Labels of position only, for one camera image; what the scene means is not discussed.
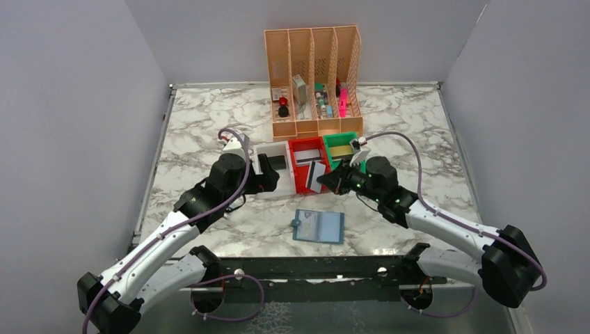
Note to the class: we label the white box in organizer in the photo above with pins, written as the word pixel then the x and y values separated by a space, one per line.
pixel 299 89

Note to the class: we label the black card in white bin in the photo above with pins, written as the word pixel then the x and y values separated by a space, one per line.
pixel 278 162

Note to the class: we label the green plastic bin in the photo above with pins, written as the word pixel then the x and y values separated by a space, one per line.
pixel 336 140

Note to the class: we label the red plastic bin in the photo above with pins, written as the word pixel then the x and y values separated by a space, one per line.
pixel 301 172

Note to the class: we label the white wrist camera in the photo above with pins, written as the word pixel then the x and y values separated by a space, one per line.
pixel 360 150
pixel 234 146

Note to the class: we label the translucent white plastic bin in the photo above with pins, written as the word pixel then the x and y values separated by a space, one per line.
pixel 285 185

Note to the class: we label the red black stamp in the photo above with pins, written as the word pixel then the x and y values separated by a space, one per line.
pixel 283 109

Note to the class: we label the blue leather card holder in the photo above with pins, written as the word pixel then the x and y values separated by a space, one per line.
pixel 318 227

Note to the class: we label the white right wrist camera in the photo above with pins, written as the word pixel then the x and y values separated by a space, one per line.
pixel 360 150

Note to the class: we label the gold VIP card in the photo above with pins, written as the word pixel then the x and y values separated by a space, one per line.
pixel 340 152

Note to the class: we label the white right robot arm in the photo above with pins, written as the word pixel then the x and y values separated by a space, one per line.
pixel 500 262

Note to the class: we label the pink highlighter marker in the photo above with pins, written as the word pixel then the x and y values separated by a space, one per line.
pixel 343 102

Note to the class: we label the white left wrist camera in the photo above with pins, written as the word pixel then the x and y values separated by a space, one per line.
pixel 234 146

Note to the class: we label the orange file organizer rack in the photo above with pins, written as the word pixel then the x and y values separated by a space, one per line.
pixel 328 55

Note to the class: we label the small bottles in organizer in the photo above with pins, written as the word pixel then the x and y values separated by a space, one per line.
pixel 324 108

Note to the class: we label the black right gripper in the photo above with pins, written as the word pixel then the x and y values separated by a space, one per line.
pixel 337 180

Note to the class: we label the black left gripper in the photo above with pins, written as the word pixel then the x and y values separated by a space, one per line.
pixel 264 182

